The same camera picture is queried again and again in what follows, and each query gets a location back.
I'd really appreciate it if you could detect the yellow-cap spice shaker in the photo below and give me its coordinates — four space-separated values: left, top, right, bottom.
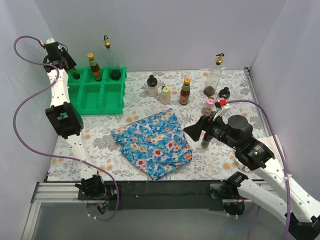
160 85 171 105

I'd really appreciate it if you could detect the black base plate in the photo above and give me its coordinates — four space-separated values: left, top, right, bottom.
77 178 247 212

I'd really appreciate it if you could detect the tall oil bottle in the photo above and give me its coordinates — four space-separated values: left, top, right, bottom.
103 35 122 81
203 53 225 97

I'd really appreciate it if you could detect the black-cap white powder shaker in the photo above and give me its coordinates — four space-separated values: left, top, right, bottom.
146 74 158 97

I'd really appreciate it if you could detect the small black-cap pepper jar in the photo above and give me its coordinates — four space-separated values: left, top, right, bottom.
200 132 213 149

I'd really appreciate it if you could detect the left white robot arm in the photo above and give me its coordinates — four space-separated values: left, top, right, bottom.
42 38 107 200

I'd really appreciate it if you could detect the blue floral cloth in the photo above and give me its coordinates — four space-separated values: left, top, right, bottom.
111 108 193 181

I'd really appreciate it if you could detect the green glass bottle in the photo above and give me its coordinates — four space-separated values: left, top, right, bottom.
69 67 81 80

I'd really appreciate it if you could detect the black-cap glass spice jar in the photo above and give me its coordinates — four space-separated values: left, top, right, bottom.
218 87 231 100

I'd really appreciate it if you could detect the pink-cap spice shaker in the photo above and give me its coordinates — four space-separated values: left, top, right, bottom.
201 97 215 116

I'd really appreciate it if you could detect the white crumpled cloth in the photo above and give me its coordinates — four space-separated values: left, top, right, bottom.
232 136 284 173

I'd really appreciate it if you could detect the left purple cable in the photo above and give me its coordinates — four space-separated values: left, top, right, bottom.
12 35 120 221

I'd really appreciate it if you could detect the green plastic compartment bin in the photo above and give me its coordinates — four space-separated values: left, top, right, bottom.
67 67 127 116

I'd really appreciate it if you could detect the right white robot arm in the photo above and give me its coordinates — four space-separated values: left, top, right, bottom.
184 112 320 240

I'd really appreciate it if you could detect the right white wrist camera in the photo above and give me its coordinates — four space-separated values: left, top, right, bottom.
213 98 230 120

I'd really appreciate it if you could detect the red sauce bottle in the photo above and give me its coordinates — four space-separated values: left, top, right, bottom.
179 77 191 105
87 53 102 82

